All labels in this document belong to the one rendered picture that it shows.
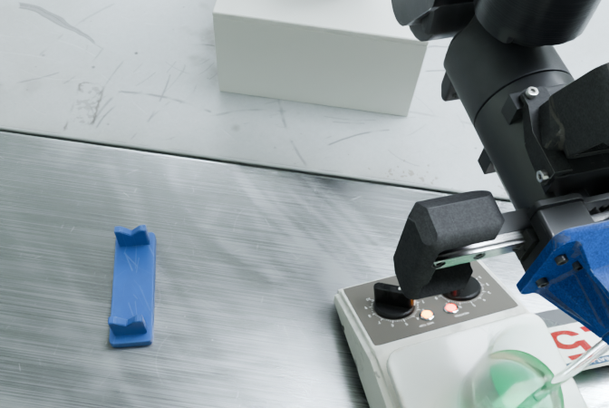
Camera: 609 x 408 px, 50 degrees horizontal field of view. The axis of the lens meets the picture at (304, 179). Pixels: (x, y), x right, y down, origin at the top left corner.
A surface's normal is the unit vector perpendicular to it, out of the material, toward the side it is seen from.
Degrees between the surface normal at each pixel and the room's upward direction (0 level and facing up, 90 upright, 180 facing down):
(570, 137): 87
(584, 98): 87
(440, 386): 0
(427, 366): 0
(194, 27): 0
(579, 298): 39
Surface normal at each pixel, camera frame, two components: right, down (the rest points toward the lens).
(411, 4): -0.97, 0.18
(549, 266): 0.25, 0.82
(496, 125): -0.90, 0.00
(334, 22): 0.06, -0.57
